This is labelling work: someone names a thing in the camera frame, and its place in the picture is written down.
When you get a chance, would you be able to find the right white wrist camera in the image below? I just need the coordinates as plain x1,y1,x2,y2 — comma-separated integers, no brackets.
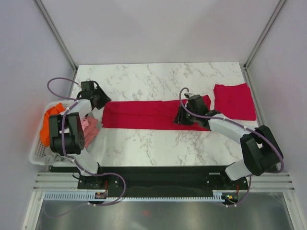
184,92,194,98

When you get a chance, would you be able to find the left aluminium frame post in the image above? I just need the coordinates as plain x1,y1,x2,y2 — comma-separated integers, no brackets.
33,0,78,73

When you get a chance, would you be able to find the grey t-shirt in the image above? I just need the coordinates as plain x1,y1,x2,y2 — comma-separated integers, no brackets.
42,147,65,165

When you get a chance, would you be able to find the right aluminium frame post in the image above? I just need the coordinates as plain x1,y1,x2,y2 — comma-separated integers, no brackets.
242,0,287,71

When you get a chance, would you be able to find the dusty rose t-shirt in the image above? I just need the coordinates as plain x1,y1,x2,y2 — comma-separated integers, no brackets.
83,116,103,148

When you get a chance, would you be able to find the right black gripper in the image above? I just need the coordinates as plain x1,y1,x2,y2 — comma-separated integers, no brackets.
173,103,198,126

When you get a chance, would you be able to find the orange t-shirt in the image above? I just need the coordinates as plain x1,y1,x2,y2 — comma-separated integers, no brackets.
39,103,65,147

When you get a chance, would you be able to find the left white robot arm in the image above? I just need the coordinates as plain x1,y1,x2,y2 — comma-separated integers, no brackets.
48,80,111,188

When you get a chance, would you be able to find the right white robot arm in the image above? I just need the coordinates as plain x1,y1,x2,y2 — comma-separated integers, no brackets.
174,93,283,189

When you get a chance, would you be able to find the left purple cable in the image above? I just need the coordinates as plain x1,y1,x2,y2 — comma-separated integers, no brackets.
47,77,126,219

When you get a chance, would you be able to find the white slotted cable duct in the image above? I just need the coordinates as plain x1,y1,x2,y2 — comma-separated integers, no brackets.
43,190,248,201

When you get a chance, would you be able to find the pink t-shirt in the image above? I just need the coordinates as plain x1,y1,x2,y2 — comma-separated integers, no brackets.
81,118,89,131

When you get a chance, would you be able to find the aluminium frame post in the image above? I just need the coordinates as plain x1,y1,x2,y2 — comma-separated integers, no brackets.
33,0,78,73
242,0,287,71

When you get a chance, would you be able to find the white plastic laundry basket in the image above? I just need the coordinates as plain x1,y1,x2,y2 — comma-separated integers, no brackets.
29,100,73,167

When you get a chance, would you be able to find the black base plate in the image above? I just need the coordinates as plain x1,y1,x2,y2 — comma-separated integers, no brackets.
77,164,250,198

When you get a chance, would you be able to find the red t-shirt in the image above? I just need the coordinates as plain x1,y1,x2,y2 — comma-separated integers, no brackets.
213,83,257,121
102,100,207,131

